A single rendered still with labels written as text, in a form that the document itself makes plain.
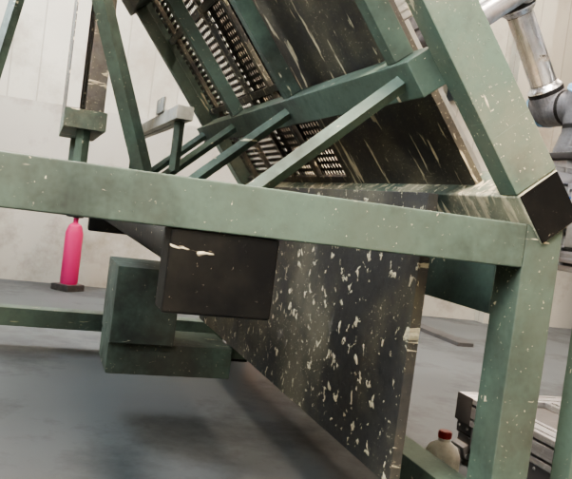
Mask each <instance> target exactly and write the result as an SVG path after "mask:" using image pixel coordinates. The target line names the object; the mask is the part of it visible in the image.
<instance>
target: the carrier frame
mask: <svg viewBox="0 0 572 479"><path fill-rule="evenodd" d="M438 196H439V195H438V194H434V193H424V192H398V191H372V190H347V189H322V188H296V187H274V188H266V187H258V186H252V185H245V184H238V183H231V182H219V181H211V180H205V179H198V178H191V177H184V176H178V175H170V174H163V173H157V172H150V171H143V170H137V169H129V168H122V167H116V166H109V165H102V164H96V163H82V162H75V161H69V160H62V159H55V158H49V157H41V156H34V155H28V154H21V153H14V152H8V151H0V207H2V208H10V209H18V210H27V211H35V212H43V213H51V214H59V215H68V216H76V217H84V218H88V225H87V229H88V230H89V231H96V232H105V233H113V234H122V235H128V236H129V237H131V238H132V239H133V240H135V241H136V242H138V243H139V244H141V245H142V246H144V247H145V248H147V249H148V250H150V251H151V252H153V253H154V254H156V255H157V256H159V257H160V258H161V261H158V260H149V259H132V258H122V257H112V256H111V257H110V259H109V266H108V274H107V283H106V290H105V305H104V311H89V310H77V309H65V308H52V307H40V306H28V305H15V304H3V303H0V325H9V326H23V327H36V328H50V329H65V330H79V331H93V332H102V333H101V342H100V350H99V355H100V358H101V360H102V364H103V367H104V370H105V373H107V374H144V375H163V376H183V377H202V378H221V379H228V378H229V373H230V366H231V361H237V362H247V361H248V362H249V363H251V364H252V365H253V366H254V367H255V368H256V369H257V370H258V371H260V372H261V373H262V374H263V375H264V376H265V377H266V378H268V379H269V380H270V381H271V382H272V383H273V384H274V385H275V386H276V387H278V388H279V389H280V390H281V391H282V392H283V393H284V394H286V395H287V396H288V397H289V398H290V399H291V400H292V401H293V402H295V403H296V404H297V405H298V406H299V408H300V409H302V410H303V411H305V412H306V413H307V414H308V415H309V416H310V417H312V419H313V420H314V421H315V422H316V423H317V424H318V425H320V426H321V427H322V428H323V429H324V430H325V431H326V432H328V433H329V434H330V435H331V436H332V437H333V438H334V439H335V440H337V441H338V442H339V443H340V444H341V445H342V446H343V447H344V448H346V449H347V450H348V451H349V452H350V453H351V454H352V455H354V456H355V457H356V458H357V459H358V460H359V461H360V462H361V463H363V464H364V465H365V466H366V467H367V468H368V469H369V470H371V471H372V472H373V473H374V474H375V475H376V476H377V477H378V478H380V479H526V478H527V473H528V466H529V459H530V453H531V446H532V439H533V432H534V427H535V420H536V413H537V407H538V400H539V393H540V387H541V380H542V374H543V362H544V355H545V348H546V341H547V335H548V329H549V322H550V316H551V309H552V302H553V296H554V289H555V283H556V276H557V270H558V263H559V256H560V250H561V243H562V231H560V232H559V233H557V234H556V235H555V236H553V237H552V238H551V239H549V240H547V241H546V242H545V243H543V244H540V242H539V240H538V238H537V236H536V234H535V232H534V230H533V228H532V226H531V225H529V224H524V223H518V222H510V221H503V220H491V219H484V218H477V217H470V216H463V215H456V214H450V213H443V212H436V209H437V202H438ZM429 258H437V259H452V260H460V261H468V262H477V263H484V264H493V265H497V266H496V273H495V279H494V286H493V293H492V300H491V306H490V313H489V320H488V326H487V333H486V346H485V352H484V359H483V366H482V372H481V379H480V386H479V392H478V399H477V406H476V413H475V419H474V426H473V433H472V439H471V447H470V454H469V460H468V467H467V477H465V476H464V475H462V474H461V473H459V472H458V471H457V470H455V469H453V468H452V467H451V466H449V465H448V464H446V463H445V462H443V461H442V460H441V459H439V458H438V457H436V456H435V455H434V454H432V453H431V452H429V451H428V450H426V449H425V448H423V447H422V446H420V445H419V444H418V443H416V442H415V441H413V440H412V439H410V438H409V437H408V436H406V428H407V422H408V415H409V407H410V395H411V388H412V381H413V374H414V367H415V360H416V354H417V346H418V339H419V333H420V326H421V319H422V312H423V305H424V298H425V292H426V285H427V277H428V270H429ZM178 314H182V315H194V316H200V318H189V317H177V315H178ZM222 340H225V341H226V344H225V343H224V342H223V341H222Z"/></svg>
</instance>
